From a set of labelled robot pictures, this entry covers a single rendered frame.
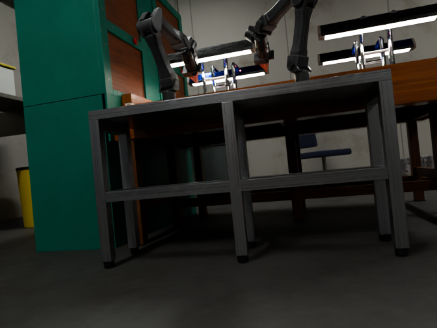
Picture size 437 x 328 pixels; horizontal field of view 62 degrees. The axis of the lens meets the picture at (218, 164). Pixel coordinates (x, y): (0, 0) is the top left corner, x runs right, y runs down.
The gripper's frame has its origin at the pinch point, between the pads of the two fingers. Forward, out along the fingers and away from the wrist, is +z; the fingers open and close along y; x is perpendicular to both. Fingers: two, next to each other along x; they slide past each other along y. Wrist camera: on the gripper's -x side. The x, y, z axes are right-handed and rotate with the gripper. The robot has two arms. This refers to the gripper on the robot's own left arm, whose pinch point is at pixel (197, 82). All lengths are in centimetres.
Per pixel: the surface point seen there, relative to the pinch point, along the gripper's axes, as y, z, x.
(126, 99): 43.9, 2.6, 2.4
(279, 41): -27, 142, -254
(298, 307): -51, -17, 126
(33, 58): 92, -28, -9
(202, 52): 0.7, 0.3, -28.8
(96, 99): 53, -9, 13
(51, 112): 83, -7, 16
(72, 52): 66, -27, -8
